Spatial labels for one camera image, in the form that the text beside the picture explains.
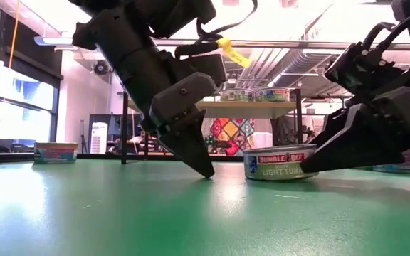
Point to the long ceiling light bar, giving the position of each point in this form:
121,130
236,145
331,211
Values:
283,44

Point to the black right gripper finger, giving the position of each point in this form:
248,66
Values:
333,122
368,142

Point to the dark cabinet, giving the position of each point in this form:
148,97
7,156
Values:
117,124

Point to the large window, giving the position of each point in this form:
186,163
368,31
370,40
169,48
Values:
23,117

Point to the black round ceiling fixture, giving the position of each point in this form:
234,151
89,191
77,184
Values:
101,67

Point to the Bumble Bee tuna can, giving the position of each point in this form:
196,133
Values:
276,170
272,94
237,95

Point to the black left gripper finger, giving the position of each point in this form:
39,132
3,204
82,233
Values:
187,142

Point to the colourful patterned cloth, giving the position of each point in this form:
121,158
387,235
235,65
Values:
231,133

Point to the white cloth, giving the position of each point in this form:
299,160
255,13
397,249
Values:
263,133

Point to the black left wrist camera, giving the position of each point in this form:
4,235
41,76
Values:
176,16

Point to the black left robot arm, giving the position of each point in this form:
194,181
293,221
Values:
102,5

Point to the small wooden shelf black frame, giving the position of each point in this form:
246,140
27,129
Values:
247,110

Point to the silver ceiling ducts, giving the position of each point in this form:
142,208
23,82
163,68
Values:
297,64

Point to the green table mat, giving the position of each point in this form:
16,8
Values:
119,213

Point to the person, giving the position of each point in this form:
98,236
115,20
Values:
139,138

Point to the white tower appliance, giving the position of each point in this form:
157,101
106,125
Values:
99,138

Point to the black tripod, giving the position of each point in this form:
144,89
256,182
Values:
83,142

